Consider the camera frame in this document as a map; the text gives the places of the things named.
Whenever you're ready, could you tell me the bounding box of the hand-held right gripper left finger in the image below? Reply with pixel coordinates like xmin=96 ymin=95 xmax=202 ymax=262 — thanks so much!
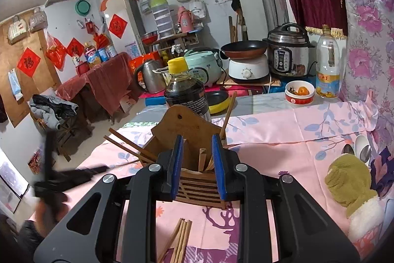
xmin=33 ymin=135 xmax=185 ymax=263

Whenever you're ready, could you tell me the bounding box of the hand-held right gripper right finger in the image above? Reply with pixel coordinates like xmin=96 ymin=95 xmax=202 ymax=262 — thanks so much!
xmin=212 ymin=134 xmax=361 ymax=263

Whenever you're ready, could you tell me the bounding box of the wooden chopstick holder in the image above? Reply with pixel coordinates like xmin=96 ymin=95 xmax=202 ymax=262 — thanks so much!
xmin=140 ymin=105 xmax=244 ymax=210

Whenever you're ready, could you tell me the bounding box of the brown wooden chopstick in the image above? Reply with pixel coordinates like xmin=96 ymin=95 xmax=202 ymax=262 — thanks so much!
xmin=103 ymin=135 xmax=148 ymax=160
xmin=222 ymin=92 xmax=237 ymax=140
xmin=109 ymin=127 xmax=157 ymax=162

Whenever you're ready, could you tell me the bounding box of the person's left hand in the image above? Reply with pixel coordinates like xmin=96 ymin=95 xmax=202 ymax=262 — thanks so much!
xmin=36 ymin=197 xmax=67 ymax=238

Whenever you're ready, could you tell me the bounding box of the red gift box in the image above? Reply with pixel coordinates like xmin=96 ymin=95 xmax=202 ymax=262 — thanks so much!
xmin=28 ymin=147 xmax=56 ymax=175

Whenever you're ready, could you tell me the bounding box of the wooden chair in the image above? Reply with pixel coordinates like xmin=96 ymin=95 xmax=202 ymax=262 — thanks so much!
xmin=31 ymin=115 xmax=93 ymax=162

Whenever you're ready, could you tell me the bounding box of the yellow pan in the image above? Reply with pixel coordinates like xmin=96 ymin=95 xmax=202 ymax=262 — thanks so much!
xmin=206 ymin=90 xmax=231 ymax=115

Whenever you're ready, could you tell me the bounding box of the soy sauce bottle yellow cap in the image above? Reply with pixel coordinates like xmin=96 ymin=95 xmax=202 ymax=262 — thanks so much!
xmin=163 ymin=56 xmax=213 ymax=125

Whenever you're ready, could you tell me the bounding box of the grey and black jacket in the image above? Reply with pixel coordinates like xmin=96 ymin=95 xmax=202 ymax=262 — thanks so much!
xmin=29 ymin=93 xmax=79 ymax=129

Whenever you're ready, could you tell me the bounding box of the cardboard box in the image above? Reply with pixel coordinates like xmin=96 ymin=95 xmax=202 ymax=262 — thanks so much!
xmin=118 ymin=90 xmax=138 ymax=113

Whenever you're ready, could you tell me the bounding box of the brown wooden door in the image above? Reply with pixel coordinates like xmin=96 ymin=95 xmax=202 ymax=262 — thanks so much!
xmin=0 ymin=9 xmax=62 ymax=128

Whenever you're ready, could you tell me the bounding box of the stainless steel kettle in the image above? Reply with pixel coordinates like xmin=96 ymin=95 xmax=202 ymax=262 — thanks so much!
xmin=134 ymin=59 xmax=168 ymax=94

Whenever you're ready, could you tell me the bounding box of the light green rice cooker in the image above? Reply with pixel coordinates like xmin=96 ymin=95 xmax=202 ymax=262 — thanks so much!
xmin=184 ymin=47 xmax=223 ymax=88

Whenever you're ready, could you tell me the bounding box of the white electric cooker base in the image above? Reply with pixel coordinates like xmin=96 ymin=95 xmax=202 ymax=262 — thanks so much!
xmin=228 ymin=55 xmax=271 ymax=84

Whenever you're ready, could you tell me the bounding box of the red and white bowl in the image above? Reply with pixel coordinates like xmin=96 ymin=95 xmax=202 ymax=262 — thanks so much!
xmin=285 ymin=81 xmax=315 ymax=105

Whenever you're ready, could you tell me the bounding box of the blue face mask pack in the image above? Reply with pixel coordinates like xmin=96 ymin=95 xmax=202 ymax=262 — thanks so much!
xmin=8 ymin=68 xmax=23 ymax=101

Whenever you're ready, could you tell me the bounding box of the orange gift box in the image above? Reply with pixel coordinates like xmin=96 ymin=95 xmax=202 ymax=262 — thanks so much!
xmin=129 ymin=52 xmax=162 ymax=68

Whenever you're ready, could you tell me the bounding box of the table with red plastic cover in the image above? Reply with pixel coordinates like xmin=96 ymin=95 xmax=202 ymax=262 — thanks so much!
xmin=57 ymin=52 xmax=139 ymax=125

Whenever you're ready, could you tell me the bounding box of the brown frying pan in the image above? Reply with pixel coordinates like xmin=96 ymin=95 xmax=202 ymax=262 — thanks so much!
xmin=220 ymin=40 xmax=268 ymax=58

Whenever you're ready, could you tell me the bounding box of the small red pot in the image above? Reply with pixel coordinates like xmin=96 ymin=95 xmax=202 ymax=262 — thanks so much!
xmin=75 ymin=61 xmax=90 ymax=76

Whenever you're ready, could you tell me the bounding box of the large red diamond paper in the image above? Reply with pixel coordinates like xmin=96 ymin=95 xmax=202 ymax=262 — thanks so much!
xmin=17 ymin=47 xmax=41 ymax=78

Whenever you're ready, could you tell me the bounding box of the wooden shelf table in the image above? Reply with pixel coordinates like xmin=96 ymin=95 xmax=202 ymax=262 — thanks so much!
xmin=145 ymin=30 xmax=204 ymax=51

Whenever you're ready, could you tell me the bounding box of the green plush glove white cuff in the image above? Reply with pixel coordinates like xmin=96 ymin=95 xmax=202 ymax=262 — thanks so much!
xmin=325 ymin=154 xmax=384 ymax=240

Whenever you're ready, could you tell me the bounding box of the silver electric pressure cooker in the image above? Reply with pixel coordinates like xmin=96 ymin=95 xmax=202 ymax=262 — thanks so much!
xmin=266 ymin=23 xmax=316 ymax=79

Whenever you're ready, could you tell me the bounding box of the red metal basin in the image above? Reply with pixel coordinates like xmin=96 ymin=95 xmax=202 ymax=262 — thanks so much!
xmin=141 ymin=31 xmax=159 ymax=45

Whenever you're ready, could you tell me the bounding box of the red plastic bag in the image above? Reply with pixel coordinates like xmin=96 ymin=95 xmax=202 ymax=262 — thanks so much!
xmin=46 ymin=32 xmax=66 ymax=71

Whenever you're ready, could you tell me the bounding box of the large yellow oil bottle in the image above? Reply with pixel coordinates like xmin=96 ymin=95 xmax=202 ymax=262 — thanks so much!
xmin=84 ymin=42 xmax=101 ymax=68

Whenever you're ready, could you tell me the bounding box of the small red diamond paper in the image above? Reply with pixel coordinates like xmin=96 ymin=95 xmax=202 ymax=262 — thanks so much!
xmin=66 ymin=37 xmax=85 ymax=58

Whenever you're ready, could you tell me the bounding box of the clear cooking oil bottle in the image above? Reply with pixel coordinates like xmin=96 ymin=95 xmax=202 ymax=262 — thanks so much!
xmin=315 ymin=24 xmax=342 ymax=99

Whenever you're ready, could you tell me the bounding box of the white ceramic spoon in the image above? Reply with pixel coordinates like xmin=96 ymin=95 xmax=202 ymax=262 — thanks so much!
xmin=354 ymin=134 xmax=374 ymax=164

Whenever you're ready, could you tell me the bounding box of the pink thermos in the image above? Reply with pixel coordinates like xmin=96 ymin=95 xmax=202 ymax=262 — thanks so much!
xmin=177 ymin=6 xmax=194 ymax=34

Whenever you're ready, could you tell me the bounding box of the stacked food container green lid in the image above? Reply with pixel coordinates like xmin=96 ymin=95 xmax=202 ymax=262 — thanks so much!
xmin=150 ymin=0 xmax=175 ymax=38

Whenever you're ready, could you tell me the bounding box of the red diamond paper on refrigerator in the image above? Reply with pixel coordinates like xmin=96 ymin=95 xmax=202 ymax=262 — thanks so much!
xmin=108 ymin=14 xmax=128 ymax=41

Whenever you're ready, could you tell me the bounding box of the white tote bag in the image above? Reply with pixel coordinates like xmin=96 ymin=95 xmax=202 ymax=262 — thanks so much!
xmin=188 ymin=0 xmax=207 ymax=19

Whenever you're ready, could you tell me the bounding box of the white woven hanging bag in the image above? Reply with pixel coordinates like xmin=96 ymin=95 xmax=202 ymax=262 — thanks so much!
xmin=8 ymin=15 xmax=28 ymax=45

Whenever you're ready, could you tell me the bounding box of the dark purple cloth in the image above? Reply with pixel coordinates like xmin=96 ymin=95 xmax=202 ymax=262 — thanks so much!
xmin=369 ymin=146 xmax=394 ymax=199

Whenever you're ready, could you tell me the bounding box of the clear hanging bag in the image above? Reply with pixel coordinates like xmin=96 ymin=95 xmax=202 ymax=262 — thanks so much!
xmin=29 ymin=7 xmax=48 ymax=33

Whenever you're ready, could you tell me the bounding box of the white refrigerator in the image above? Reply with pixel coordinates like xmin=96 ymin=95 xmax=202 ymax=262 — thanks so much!
xmin=100 ymin=0 xmax=148 ymax=57

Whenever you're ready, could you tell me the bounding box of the green plastic basin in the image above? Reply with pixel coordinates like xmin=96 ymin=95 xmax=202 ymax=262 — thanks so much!
xmin=75 ymin=0 xmax=90 ymax=17

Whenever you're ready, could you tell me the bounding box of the floral plastic sheet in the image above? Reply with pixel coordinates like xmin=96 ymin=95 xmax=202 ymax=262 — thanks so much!
xmin=329 ymin=0 xmax=394 ymax=159

